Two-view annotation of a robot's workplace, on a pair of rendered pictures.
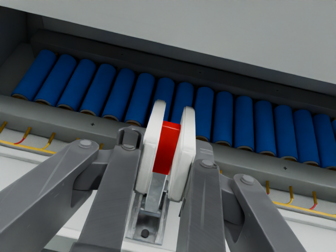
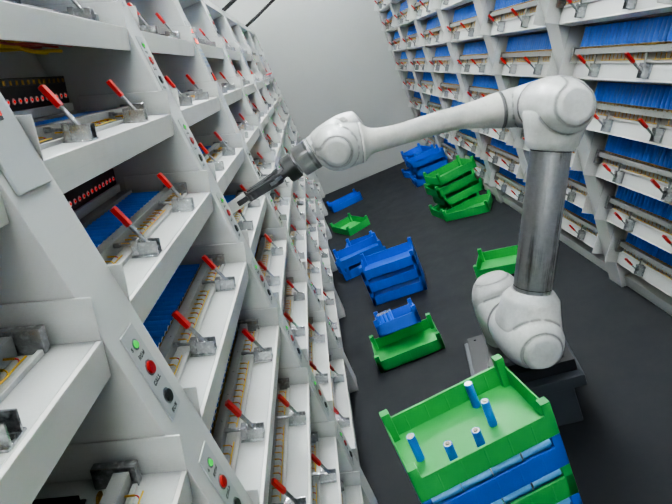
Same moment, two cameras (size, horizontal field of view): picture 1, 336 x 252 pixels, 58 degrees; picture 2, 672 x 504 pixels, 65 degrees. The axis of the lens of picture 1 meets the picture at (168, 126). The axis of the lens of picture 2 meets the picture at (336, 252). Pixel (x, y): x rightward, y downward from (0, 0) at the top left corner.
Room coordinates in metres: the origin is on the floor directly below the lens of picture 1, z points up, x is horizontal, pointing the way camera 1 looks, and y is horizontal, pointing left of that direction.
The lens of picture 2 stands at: (-0.21, 1.47, 1.28)
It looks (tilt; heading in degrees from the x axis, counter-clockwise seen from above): 19 degrees down; 276
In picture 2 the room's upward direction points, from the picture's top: 24 degrees counter-clockwise
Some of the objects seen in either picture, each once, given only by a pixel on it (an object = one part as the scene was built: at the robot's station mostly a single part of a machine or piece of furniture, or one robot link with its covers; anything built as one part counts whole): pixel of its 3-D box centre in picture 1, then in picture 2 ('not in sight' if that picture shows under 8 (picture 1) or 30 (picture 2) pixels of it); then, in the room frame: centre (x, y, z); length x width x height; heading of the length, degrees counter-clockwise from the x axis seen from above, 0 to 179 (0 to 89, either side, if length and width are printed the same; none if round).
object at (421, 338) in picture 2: not in sight; (405, 341); (-0.11, -0.59, 0.04); 0.30 x 0.20 x 0.08; 1
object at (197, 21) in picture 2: not in sight; (262, 178); (0.26, -1.17, 0.87); 0.20 x 0.09 x 1.74; 1
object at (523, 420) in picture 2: not in sight; (463, 422); (-0.21, 0.58, 0.52); 0.30 x 0.20 x 0.08; 10
